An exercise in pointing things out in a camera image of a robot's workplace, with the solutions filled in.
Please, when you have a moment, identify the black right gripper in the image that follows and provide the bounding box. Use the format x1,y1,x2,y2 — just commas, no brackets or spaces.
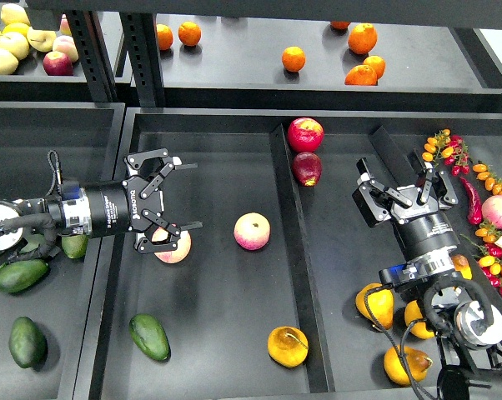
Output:
352,152,459,259

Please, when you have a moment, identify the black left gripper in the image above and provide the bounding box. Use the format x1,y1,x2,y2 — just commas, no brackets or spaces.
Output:
84,147,203,254

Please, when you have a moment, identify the dark green avocado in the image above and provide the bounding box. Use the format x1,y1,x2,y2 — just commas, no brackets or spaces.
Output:
128,313,170,362

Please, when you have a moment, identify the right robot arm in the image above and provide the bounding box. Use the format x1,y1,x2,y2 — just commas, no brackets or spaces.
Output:
353,158,502,399

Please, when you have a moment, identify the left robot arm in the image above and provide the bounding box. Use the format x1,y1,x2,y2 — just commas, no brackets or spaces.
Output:
0,148,203,264

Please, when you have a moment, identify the green avocado right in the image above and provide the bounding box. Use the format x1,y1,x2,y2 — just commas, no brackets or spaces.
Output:
61,235,88,259

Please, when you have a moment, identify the green avocado middle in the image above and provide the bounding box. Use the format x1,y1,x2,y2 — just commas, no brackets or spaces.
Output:
9,234,47,262

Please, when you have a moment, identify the green avocado lower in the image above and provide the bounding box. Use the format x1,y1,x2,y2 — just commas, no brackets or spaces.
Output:
0,259,49,293

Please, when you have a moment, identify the yellow pear bottom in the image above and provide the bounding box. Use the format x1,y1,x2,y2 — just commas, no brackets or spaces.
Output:
383,345,434,387

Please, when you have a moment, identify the pink apple left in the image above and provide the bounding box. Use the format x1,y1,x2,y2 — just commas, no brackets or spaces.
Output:
152,227,192,264

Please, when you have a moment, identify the pink apple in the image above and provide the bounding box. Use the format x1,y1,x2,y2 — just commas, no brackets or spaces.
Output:
152,227,192,264
233,212,270,251

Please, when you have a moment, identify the cherry tomato bunch top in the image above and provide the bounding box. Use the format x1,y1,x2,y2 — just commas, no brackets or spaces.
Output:
421,128,470,176

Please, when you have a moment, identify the cherry tomato bunch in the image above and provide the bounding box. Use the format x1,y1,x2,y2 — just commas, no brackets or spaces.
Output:
462,219,502,297
421,128,470,176

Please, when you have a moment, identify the red chili pepper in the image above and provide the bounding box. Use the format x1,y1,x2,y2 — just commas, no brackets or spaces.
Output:
459,177,483,225

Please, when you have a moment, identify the orange tomato bunch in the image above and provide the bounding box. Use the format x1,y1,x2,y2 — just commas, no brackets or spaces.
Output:
472,162,502,195

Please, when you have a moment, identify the pink apple right tray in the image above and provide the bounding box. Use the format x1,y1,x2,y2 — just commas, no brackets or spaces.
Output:
481,195,502,229

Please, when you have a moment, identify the dark red apple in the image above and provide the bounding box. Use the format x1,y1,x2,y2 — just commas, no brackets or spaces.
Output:
292,152,323,187

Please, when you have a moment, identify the bright red apple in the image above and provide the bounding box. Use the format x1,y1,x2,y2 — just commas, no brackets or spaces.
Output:
287,117,324,153

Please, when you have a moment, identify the pink apple centre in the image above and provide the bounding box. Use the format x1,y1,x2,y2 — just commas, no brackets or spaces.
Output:
233,212,270,251

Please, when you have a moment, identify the orange front right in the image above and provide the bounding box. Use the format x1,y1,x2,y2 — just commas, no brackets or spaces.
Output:
344,64,378,86

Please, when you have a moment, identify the cherry tomato bunch bottom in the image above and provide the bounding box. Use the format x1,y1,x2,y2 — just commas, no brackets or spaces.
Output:
462,219,502,297

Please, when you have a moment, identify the black upper shelf tray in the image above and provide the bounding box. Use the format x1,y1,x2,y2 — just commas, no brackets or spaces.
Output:
155,14,502,113

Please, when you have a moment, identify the orange small right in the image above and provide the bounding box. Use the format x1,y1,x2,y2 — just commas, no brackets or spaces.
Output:
363,55,386,79

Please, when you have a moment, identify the orange large right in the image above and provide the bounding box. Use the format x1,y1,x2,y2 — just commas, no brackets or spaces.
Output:
348,22,378,55

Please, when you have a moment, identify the black middle tray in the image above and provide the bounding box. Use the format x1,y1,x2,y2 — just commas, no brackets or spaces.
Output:
74,109,502,399

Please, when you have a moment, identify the red apple on shelf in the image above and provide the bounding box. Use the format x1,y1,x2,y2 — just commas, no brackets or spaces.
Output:
43,51,74,76

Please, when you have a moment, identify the black upper left tray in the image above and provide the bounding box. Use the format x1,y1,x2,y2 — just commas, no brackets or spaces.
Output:
0,0,127,103

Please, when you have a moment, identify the orange far left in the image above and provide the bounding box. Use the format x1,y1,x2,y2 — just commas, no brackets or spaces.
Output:
156,23,173,51

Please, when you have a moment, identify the orange centre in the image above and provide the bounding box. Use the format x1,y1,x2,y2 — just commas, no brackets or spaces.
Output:
281,46,306,73

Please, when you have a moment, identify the pale peach on shelf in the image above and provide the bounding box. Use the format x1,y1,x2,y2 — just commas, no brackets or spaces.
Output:
53,35,79,63

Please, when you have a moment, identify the black shelf post left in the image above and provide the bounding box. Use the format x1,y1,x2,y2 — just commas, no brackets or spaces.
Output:
65,10,118,103

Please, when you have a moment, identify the black shelf post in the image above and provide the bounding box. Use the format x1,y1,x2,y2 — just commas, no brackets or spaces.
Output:
65,10,118,103
119,12,165,108

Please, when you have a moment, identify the black shelf post right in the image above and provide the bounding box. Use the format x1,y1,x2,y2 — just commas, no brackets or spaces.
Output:
119,12,165,108

